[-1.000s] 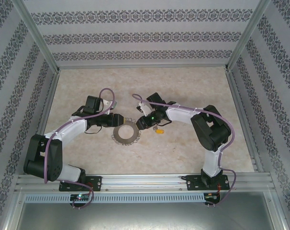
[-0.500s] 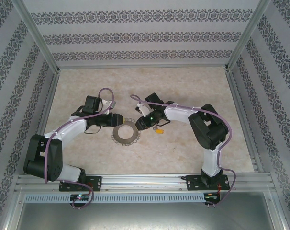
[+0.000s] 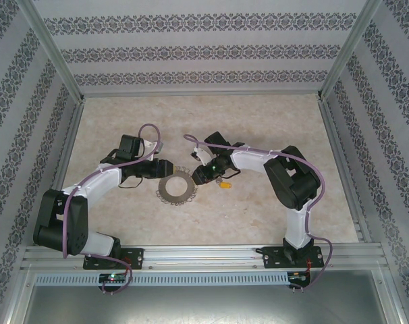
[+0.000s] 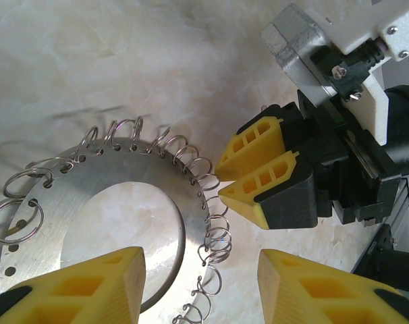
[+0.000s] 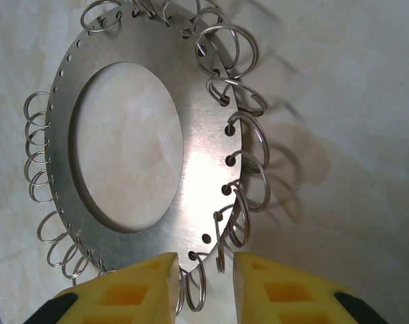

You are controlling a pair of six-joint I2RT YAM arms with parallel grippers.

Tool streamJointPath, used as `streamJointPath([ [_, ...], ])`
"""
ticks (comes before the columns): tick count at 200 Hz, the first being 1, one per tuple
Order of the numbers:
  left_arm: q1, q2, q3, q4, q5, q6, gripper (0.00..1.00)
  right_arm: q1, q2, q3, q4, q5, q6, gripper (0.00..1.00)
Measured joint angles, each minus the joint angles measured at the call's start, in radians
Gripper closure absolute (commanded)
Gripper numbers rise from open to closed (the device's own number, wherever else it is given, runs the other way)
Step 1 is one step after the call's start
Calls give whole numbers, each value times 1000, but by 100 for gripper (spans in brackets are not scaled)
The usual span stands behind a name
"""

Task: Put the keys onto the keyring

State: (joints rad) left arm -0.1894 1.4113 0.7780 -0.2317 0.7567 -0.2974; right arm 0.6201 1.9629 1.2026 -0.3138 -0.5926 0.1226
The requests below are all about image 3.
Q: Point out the metal disc with keyrings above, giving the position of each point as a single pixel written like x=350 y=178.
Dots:
x=162 y=185

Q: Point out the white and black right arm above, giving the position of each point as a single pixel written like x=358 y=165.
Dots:
x=251 y=158

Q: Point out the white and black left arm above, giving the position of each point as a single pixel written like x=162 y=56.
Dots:
x=96 y=179

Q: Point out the small circuit board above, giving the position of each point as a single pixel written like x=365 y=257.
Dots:
x=113 y=277
x=299 y=277

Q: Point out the sheet metal shelf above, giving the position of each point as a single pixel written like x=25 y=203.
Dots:
x=204 y=307

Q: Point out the aluminium frame crossbeam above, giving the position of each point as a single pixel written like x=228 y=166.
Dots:
x=197 y=92

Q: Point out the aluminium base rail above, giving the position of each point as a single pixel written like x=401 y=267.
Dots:
x=197 y=256

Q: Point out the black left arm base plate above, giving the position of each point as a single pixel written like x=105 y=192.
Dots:
x=133 y=258

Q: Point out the aluminium floor rail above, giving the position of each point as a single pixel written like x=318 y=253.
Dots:
x=346 y=175
x=77 y=111

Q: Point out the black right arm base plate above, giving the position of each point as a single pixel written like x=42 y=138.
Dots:
x=272 y=256

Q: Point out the aluminium frame post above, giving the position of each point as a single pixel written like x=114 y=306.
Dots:
x=349 y=44
x=50 y=44

